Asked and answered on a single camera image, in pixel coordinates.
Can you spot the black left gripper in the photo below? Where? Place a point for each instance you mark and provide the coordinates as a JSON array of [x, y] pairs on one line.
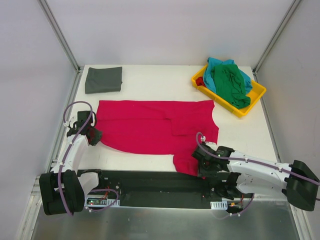
[[94, 135]]

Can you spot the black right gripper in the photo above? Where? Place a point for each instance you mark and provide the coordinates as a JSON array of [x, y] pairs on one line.
[[203, 166]]

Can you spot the magenta t shirt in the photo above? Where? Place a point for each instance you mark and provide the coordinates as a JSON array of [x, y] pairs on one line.
[[157, 128]]

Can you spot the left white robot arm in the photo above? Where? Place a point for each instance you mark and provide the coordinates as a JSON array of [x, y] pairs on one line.
[[62, 189]]

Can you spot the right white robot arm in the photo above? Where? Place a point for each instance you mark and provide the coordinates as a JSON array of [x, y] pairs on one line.
[[235, 174]]

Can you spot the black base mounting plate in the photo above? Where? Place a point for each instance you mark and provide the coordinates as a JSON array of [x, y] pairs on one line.
[[160, 189]]

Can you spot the folded grey t shirt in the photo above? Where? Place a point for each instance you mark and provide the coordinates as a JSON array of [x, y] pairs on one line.
[[103, 80]]

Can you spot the red t shirt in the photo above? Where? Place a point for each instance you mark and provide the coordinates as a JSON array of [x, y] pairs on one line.
[[200, 82]]

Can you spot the green t shirt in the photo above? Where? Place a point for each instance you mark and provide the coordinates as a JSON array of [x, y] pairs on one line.
[[230, 85]]

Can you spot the teal t shirt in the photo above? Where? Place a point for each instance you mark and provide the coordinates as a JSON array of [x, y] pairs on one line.
[[208, 78]]

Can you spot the yellow plastic bin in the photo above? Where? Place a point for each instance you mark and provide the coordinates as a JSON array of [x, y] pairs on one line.
[[255, 95]]

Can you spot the right white cable duct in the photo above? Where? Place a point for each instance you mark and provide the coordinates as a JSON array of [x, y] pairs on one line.
[[219, 205]]

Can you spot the left aluminium frame post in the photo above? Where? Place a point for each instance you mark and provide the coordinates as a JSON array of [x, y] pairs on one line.
[[59, 34]]

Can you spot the aluminium frame post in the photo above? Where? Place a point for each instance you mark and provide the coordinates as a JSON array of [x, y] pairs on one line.
[[59, 34], [277, 34]]

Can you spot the right aluminium frame post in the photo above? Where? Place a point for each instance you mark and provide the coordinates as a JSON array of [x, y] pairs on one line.
[[277, 34]]

